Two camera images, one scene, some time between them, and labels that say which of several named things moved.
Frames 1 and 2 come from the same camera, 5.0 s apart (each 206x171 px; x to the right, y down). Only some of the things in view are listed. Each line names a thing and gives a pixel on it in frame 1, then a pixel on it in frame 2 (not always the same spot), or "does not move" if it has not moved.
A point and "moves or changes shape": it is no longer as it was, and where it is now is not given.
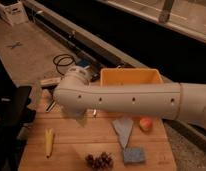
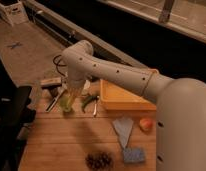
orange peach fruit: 146,124 does not move
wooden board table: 54,139 does not move
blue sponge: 133,155 does not move
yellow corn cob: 48,141 moves or changes shape
